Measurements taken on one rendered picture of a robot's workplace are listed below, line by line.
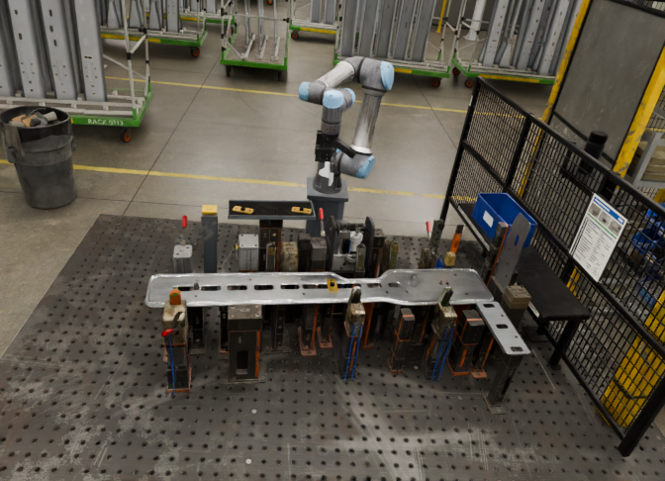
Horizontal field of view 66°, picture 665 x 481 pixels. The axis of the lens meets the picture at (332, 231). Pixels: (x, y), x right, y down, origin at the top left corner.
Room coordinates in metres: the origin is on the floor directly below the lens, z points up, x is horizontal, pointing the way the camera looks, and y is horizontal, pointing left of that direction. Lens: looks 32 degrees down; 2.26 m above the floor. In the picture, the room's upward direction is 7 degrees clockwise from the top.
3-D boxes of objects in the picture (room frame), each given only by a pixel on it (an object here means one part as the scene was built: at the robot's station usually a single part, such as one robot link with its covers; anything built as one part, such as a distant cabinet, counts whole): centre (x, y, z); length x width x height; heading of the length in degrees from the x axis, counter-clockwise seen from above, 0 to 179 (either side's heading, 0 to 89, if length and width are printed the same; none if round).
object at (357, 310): (1.47, -0.13, 0.87); 0.12 x 0.09 x 0.35; 13
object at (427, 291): (1.61, -0.01, 1.00); 1.38 x 0.22 x 0.02; 103
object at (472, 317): (1.57, -0.60, 0.84); 0.11 x 0.10 x 0.28; 13
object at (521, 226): (1.78, -0.74, 1.17); 0.12 x 0.01 x 0.34; 13
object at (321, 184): (2.29, 0.05, 1.15); 0.15 x 0.15 x 0.10
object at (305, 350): (1.60, 0.05, 0.84); 0.17 x 0.06 x 0.29; 13
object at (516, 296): (1.67, -0.78, 0.88); 0.08 x 0.08 x 0.36; 13
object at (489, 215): (2.19, -0.82, 1.10); 0.30 x 0.17 x 0.13; 16
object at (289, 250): (1.74, 0.17, 0.89); 0.13 x 0.11 x 0.38; 13
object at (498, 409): (1.40, -0.72, 0.84); 0.11 x 0.06 x 0.29; 13
